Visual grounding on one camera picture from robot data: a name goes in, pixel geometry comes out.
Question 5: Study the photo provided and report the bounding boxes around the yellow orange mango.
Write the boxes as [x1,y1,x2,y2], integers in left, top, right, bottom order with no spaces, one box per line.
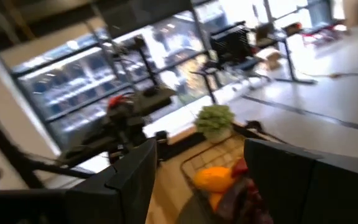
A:
[208,192,226,212]

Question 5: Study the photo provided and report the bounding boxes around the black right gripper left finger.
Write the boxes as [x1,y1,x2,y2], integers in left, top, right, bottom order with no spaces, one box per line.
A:
[66,138,158,224]

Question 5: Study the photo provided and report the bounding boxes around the red grape bunch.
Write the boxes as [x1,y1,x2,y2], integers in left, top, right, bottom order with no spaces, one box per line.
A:
[247,180,275,224]

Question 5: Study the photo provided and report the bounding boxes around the red long pepper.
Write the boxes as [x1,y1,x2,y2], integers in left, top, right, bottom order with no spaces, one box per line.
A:
[231,157,249,178]

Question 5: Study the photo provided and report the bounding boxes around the black wire basket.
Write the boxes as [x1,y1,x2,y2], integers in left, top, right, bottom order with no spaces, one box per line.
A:
[180,136,260,224]

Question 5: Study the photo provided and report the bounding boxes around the dark purple long eggplant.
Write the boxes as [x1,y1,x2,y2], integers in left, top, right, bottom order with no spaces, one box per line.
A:
[216,179,254,224]

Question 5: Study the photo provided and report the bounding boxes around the large orange mango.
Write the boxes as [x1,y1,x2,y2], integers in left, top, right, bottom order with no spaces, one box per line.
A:
[193,167,236,193]

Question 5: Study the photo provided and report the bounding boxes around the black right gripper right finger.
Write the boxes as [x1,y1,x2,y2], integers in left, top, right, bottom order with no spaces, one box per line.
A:
[243,138,358,224]

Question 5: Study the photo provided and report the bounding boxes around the green plant in white pot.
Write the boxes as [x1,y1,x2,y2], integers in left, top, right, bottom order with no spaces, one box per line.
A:
[195,105,236,144]

